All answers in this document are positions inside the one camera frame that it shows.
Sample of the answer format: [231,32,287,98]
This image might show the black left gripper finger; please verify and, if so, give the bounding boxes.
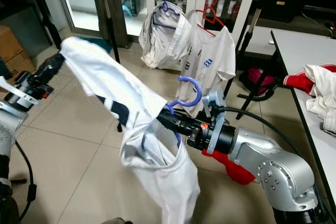
[39,54,65,78]
[46,61,67,84]

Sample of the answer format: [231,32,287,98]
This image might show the cream crumpled cloth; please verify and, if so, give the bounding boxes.
[303,64,336,135]

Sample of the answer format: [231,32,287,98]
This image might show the white shirt blue striped trim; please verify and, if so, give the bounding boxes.
[138,3,192,70]

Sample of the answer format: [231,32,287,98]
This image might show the white logo T-shirt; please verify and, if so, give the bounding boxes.
[181,12,237,117]

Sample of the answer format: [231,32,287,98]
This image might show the grey table black frame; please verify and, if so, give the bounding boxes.
[270,27,336,209]

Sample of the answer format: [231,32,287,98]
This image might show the white shirt navy trim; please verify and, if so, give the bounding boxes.
[59,36,201,224]

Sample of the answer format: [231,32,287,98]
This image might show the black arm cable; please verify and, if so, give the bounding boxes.
[13,140,36,223]
[222,106,336,219]

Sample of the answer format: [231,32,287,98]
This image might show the teal floor mat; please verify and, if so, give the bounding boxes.
[81,36,113,54]

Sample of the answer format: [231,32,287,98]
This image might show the pink object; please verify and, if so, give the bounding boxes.
[239,67,268,96]

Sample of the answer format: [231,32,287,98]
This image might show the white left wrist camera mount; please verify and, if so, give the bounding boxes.
[0,74,40,110]

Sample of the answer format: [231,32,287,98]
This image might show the dark curtain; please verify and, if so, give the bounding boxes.
[84,0,127,46]

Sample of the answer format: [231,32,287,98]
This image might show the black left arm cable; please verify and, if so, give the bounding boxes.
[13,140,36,223]

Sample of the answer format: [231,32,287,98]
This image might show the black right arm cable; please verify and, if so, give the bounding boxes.
[222,106,336,219]

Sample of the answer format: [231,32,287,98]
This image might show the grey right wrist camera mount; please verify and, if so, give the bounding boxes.
[204,87,229,155]

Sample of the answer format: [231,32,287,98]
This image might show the purple clothes hanger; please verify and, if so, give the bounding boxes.
[152,0,184,30]
[165,74,204,148]

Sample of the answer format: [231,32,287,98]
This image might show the brown cardboard box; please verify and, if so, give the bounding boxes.
[0,25,22,78]

